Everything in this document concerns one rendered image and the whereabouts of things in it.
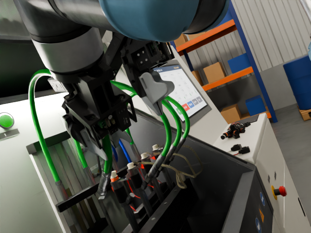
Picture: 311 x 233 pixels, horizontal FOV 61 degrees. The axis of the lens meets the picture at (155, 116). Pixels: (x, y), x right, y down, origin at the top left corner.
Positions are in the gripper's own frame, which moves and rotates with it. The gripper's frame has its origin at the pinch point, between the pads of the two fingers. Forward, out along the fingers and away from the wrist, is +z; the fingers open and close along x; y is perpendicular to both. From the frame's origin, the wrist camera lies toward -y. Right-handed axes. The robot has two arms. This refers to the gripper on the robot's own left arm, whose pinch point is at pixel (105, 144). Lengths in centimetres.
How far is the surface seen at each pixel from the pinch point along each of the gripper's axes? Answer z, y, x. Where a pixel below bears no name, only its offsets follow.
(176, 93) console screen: 45, -36, 54
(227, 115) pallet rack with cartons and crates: 393, -181, 342
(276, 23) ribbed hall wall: 288, -217, 562
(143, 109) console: 32, -28, 29
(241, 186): 32.5, 15.3, 26.9
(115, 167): 33.8, -17.7, 6.3
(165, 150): 16.8, -0.4, 14.1
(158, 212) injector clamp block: 32.6, 3.7, 5.2
